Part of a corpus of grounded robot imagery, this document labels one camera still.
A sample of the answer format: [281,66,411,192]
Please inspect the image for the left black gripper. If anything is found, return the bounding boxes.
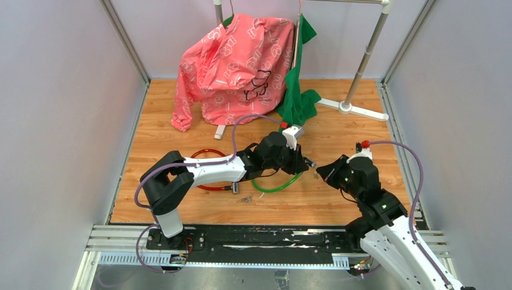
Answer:
[264,142,310,176]

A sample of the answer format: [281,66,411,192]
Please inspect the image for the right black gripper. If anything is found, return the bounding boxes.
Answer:
[317,153,363,201]

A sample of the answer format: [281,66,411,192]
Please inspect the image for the green cable lock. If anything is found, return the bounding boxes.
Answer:
[251,158,318,196]

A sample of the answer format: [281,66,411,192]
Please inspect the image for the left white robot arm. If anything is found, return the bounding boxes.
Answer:
[138,132,314,250]

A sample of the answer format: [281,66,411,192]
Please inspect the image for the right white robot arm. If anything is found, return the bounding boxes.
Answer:
[316,153,466,289]

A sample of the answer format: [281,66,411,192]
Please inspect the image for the keys near red lock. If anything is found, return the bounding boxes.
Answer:
[237,195,253,203]

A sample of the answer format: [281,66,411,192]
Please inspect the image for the green cloth garment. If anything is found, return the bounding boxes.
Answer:
[276,14,321,126]

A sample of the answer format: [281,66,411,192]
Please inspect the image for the white metal clothes rack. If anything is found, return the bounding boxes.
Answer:
[213,0,395,140]

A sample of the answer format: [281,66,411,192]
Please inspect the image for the pink patterned jacket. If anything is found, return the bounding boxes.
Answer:
[171,14,295,132]

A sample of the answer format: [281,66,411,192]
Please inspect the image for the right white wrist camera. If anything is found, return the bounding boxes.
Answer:
[347,141,373,163]

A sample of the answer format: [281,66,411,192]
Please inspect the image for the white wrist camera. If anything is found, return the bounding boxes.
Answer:
[282,125,304,150]
[347,141,373,163]

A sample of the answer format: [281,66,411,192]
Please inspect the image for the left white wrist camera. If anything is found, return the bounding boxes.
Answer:
[282,125,304,150]

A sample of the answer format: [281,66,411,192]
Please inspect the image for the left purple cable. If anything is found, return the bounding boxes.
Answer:
[133,114,289,275]

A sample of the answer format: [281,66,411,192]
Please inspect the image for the purple cable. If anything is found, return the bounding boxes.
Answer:
[360,140,457,289]
[133,114,289,275]

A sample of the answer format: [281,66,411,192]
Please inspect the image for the red cable lock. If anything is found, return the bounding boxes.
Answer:
[191,149,240,195]

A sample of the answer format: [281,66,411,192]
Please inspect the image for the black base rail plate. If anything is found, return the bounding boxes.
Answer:
[142,224,370,266]

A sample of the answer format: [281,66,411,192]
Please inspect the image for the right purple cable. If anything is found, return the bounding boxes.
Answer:
[360,140,457,289]

